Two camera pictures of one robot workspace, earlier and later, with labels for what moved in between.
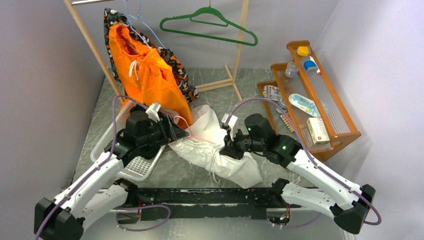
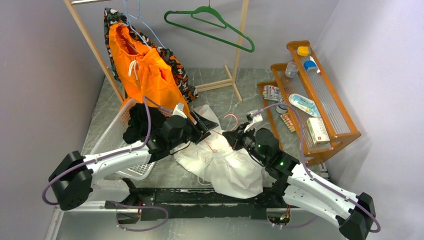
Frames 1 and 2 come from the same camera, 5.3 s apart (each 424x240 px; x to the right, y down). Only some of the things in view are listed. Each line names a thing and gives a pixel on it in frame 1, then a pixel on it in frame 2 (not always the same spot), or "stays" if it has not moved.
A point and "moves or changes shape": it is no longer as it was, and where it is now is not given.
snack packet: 271,92 stays
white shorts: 203,146 moves or changes shape
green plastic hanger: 211,15 moves or changes shape
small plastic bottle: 291,70 stays
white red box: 318,130 stays
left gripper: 172,133 → 199,132
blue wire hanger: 135,31 stays
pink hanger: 192,135 moves or changes shape
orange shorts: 148,79 stays
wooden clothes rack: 232,81 stays
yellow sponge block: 303,51 stays
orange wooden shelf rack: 302,96 stays
